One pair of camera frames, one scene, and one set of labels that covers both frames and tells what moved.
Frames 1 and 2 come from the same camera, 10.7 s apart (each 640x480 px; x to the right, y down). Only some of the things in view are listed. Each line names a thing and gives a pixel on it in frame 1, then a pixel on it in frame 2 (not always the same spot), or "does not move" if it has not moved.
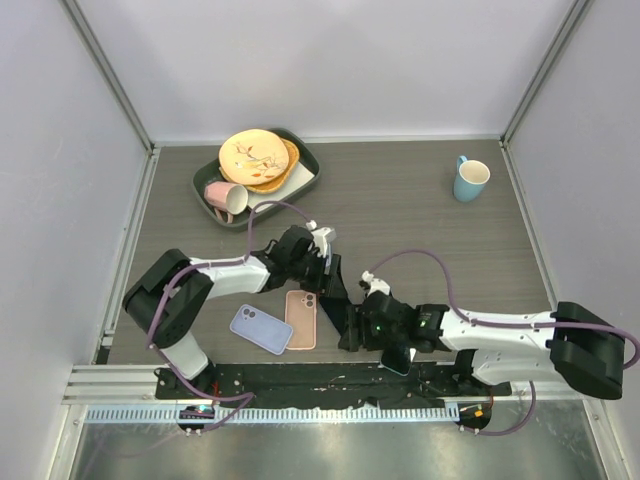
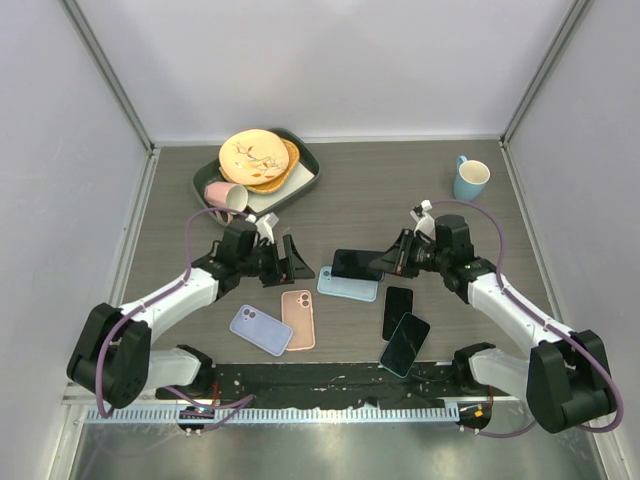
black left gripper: (336, 288) to (294, 266)
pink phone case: (300, 313) does not move
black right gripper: (370, 341) to (397, 260)
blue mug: (470, 180) does not move
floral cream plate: (253, 156) does not move
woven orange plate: (268, 187) does not move
